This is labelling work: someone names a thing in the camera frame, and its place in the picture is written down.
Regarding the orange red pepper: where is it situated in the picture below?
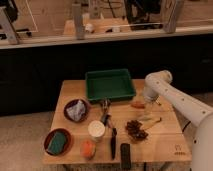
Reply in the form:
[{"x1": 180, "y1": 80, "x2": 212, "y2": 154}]
[{"x1": 131, "y1": 101, "x2": 145, "y2": 109}]

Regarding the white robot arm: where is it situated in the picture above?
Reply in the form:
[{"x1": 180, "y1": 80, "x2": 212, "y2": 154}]
[{"x1": 142, "y1": 70, "x2": 213, "y2": 171}]

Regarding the crumpled grey cloth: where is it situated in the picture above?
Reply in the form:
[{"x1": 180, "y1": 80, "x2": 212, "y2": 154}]
[{"x1": 66, "y1": 100, "x2": 86, "y2": 122}]

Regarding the black remote block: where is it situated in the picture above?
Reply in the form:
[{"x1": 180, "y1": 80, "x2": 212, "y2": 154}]
[{"x1": 120, "y1": 143, "x2": 131, "y2": 170}]

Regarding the green sponge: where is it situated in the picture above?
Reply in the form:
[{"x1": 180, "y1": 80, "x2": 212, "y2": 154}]
[{"x1": 47, "y1": 132, "x2": 67, "y2": 155}]

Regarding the green plastic tray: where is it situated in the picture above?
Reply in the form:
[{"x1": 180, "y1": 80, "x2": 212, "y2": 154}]
[{"x1": 85, "y1": 69, "x2": 136, "y2": 103}]

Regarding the brown plate with sponge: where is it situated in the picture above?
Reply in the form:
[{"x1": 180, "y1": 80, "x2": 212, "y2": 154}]
[{"x1": 44, "y1": 128, "x2": 72, "y2": 156}]

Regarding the wooden table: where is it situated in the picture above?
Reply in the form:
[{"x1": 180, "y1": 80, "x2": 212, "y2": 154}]
[{"x1": 43, "y1": 80, "x2": 191, "y2": 164}]

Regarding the orange fruit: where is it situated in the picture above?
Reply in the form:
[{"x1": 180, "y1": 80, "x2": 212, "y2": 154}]
[{"x1": 80, "y1": 140, "x2": 96, "y2": 159}]

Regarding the white cup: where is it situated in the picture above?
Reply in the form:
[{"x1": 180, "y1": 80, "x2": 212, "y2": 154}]
[{"x1": 88, "y1": 120, "x2": 105, "y2": 142}]

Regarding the black handled knife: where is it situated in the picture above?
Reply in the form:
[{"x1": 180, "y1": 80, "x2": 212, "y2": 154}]
[{"x1": 108, "y1": 119, "x2": 117, "y2": 160}]

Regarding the yellow banana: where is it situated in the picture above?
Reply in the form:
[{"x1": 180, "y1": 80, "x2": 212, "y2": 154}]
[{"x1": 138, "y1": 116, "x2": 162, "y2": 130}]

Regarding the black cable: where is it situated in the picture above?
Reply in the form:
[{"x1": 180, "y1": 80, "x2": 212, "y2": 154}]
[{"x1": 181, "y1": 120, "x2": 192, "y2": 133}]

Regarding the dark grape bunch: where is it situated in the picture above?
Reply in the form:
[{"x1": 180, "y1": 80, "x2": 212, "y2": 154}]
[{"x1": 125, "y1": 120, "x2": 148, "y2": 141}]

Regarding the brown bowl with cloth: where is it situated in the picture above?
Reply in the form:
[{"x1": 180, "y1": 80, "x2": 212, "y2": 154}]
[{"x1": 63, "y1": 99, "x2": 89, "y2": 123}]

